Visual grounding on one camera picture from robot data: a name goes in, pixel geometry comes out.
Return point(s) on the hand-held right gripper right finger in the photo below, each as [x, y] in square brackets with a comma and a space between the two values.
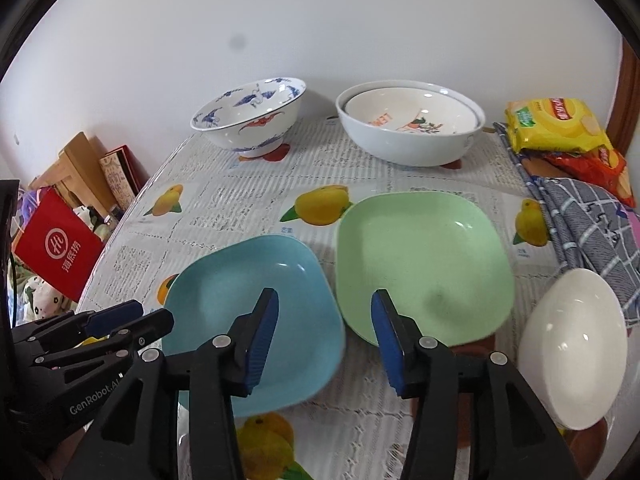
[385, 345]

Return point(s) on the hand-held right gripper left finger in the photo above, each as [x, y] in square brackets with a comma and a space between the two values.
[262, 345]

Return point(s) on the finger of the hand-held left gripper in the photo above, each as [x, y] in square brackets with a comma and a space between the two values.
[145, 330]
[112, 317]

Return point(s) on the blue square plate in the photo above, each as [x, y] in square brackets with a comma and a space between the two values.
[215, 300]

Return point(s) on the green square plate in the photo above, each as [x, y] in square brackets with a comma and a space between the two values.
[425, 250]

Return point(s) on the plain white bowl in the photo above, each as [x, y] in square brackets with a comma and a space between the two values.
[570, 345]

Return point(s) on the patterned white cloth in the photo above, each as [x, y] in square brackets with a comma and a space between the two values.
[40, 295]

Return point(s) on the red paper bag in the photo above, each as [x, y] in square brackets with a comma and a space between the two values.
[55, 245]

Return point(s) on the red framed box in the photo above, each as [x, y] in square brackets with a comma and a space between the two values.
[117, 175]

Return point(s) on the fruit print lace tablecloth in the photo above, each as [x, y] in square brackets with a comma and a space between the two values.
[240, 195]

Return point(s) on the brown cardboard box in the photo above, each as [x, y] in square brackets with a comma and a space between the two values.
[75, 160]

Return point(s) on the large white serving bowl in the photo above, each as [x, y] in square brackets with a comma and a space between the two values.
[390, 145]

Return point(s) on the blue patterned white bowl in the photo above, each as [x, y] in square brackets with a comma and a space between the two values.
[250, 132]

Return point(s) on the grey checked cloth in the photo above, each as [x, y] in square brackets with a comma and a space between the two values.
[575, 220]

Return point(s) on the white bowl with orange print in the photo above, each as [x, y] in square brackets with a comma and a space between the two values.
[380, 110]

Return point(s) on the orange-brown packet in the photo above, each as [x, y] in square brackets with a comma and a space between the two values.
[537, 166]

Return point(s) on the red chip bag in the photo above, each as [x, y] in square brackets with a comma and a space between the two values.
[595, 165]

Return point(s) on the yellow chip bag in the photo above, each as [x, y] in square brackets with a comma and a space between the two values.
[555, 125]

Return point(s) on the brown wooden door frame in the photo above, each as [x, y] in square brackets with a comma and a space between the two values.
[627, 100]

